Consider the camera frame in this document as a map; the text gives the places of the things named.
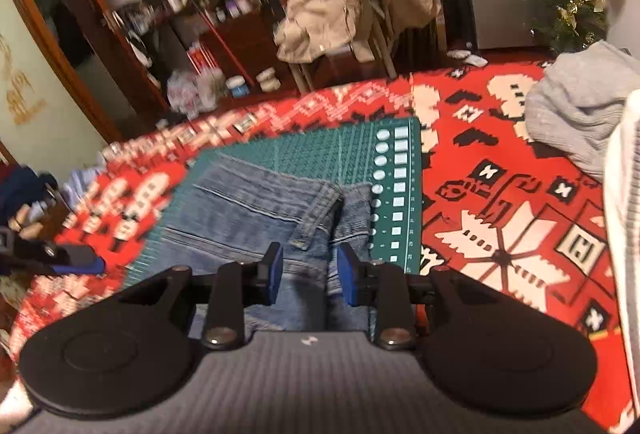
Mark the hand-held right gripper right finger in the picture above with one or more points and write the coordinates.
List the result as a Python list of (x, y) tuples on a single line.
[(350, 276)]

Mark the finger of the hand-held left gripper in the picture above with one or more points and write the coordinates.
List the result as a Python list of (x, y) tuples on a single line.
[(65, 256)]

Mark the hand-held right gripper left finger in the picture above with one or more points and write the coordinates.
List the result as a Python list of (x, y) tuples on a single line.
[(272, 274)]

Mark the blue denim shorts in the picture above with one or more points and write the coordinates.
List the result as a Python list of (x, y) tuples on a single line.
[(250, 209)]

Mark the navy blue knit cloth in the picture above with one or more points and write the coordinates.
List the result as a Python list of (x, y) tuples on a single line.
[(25, 189)]

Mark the green cutting mat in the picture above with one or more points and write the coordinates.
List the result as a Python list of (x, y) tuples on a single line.
[(320, 149)]

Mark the red patterned blanket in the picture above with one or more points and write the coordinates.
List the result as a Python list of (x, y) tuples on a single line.
[(500, 194)]

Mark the white jar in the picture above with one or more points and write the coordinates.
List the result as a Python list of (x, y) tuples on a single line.
[(266, 79)]

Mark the crumpled clear plastic bag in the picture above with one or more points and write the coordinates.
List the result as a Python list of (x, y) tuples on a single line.
[(195, 89)]

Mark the red paper packet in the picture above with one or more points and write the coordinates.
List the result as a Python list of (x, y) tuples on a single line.
[(201, 59)]

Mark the white chair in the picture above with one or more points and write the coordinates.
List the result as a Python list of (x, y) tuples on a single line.
[(380, 49)]

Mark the brown wooden drawer cabinet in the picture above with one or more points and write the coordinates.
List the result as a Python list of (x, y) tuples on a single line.
[(245, 44)]

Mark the red broom stick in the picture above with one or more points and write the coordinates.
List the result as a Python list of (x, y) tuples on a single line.
[(225, 44)]

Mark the white paper scraps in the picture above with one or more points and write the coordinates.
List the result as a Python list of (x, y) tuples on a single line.
[(470, 58)]

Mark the white sweater with maroon trim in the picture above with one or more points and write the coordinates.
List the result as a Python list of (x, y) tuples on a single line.
[(625, 239)]

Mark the grey knit sweater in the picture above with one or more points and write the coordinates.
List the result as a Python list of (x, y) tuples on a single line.
[(575, 114)]

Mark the brown wooden door frame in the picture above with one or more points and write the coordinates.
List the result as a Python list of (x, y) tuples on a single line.
[(75, 74)]

